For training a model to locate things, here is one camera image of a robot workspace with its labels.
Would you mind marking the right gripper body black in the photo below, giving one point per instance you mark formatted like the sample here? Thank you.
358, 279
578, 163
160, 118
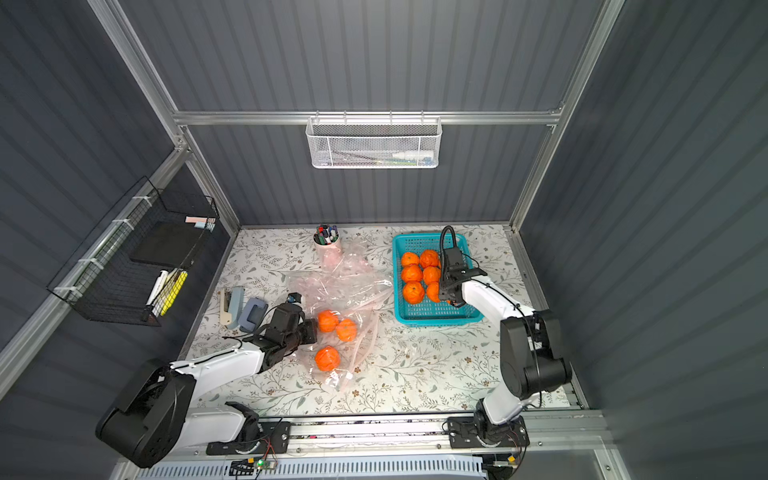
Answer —
450, 291

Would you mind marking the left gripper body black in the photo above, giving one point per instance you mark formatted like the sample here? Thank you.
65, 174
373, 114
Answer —
305, 330

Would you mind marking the orange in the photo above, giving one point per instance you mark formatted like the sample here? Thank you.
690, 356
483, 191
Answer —
412, 273
431, 274
327, 359
410, 259
432, 292
346, 330
413, 292
327, 321

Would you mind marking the orange fruit taken out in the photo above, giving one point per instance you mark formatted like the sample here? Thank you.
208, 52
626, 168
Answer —
429, 258

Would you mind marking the clear zip-top bag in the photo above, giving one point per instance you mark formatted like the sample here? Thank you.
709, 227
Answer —
345, 275
353, 354

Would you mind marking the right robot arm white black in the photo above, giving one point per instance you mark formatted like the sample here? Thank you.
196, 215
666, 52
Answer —
531, 360

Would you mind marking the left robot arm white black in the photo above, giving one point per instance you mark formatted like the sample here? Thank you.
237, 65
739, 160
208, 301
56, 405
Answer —
153, 415

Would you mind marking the teal plastic basket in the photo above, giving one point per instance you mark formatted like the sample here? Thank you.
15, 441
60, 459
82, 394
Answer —
428, 313

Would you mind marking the pink pen cup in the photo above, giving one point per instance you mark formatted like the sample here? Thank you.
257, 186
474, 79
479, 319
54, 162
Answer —
327, 244

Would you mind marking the yellow item in black basket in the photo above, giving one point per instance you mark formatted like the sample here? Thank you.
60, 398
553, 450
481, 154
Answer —
169, 292

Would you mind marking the black notebook in basket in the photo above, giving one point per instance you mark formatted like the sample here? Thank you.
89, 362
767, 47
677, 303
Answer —
172, 245

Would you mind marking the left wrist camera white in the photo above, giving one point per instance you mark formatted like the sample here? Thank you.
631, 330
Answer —
289, 314

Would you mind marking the white wire mesh basket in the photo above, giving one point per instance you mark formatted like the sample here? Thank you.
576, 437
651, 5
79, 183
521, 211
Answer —
374, 141

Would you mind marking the black wire wall basket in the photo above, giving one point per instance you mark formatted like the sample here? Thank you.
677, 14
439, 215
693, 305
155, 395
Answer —
137, 268

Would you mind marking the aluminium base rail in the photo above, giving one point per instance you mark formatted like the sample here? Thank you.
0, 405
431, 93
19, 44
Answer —
414, 435

